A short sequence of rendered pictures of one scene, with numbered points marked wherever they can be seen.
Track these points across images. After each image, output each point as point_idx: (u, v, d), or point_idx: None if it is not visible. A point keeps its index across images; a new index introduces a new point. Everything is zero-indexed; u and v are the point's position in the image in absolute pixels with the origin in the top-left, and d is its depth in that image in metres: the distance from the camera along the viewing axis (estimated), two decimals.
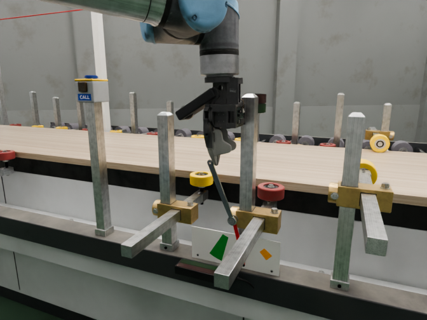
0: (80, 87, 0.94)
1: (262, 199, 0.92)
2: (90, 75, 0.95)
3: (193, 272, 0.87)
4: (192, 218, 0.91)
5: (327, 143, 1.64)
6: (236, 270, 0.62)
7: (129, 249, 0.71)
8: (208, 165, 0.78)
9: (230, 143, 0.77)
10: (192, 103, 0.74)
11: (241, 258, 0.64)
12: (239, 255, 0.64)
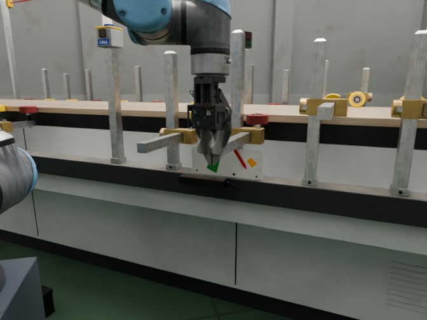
0: (100, 33, 1.14)
1: (250, 124, 1.12)
2: (108, 24, 1.15)
3: (193, 180, 1.07)
4: (192, 139, 1.12)
5: None
6: (226, 149, 0.82)
7: (143, 146, 0.91)
8: (191, 94, 1.01)
9: (213, 146, 0.73)
10: None
11: (229, 143, 0.84)
12: (228, 141, 0.84)
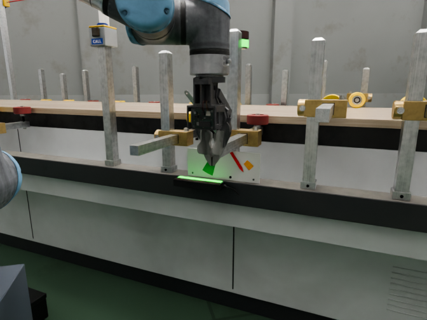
0: (93, 32, 1.11)
1: (250, 124, 1.13)
2: (101, 23, 1.13)
3: (189, 183, 1.04)
4: (187, 140, 1.09)
5: None
6: (227, 148, 0.83)
7: (136, 148, 0.88)
8: (186, 95, 0.98)
9: (213, 146, 0.73)
10: None
11: (231, 143, 0.86)
12: (229, 141, 0.86)
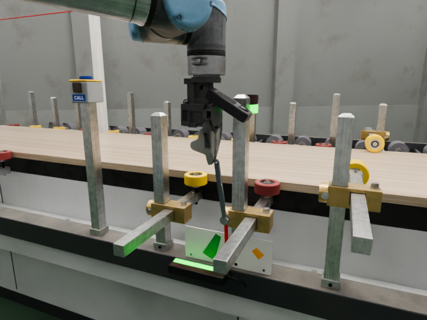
0: (74, 87, 0.94)
1: (258, 194, 0.97)
2: (84, 76, 0.96)
3: (186, 272, 0.88)
4: (185, 217, 0.92)
5: (323, 143, 1.64)
6: (234, 256, 0.67)
7: (121, 249, 0.72)
8: (214, 164, 0.77)
9: (195, 143, 0.77)
10: None
11: (238, 246, 0.69)
12: (236, 244, 0.69)
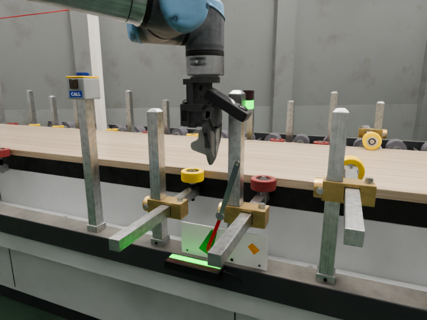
0: (71, 84, 0.95)
1: (255, 190, 0.97)
2: (81, 72, 0.96)
3: (182, 266, 0.88)
4: (182, 213, 0.92)
5: (320, 141, 1.65)
6: (229, 251, 0.67)
7: (117, 243, 0.72)
8: (234, 165, 0.75)
9: (195, 143, 0.77)
10: None
11: (233, 240, 0.69)
12: (231, 238, 0.69)
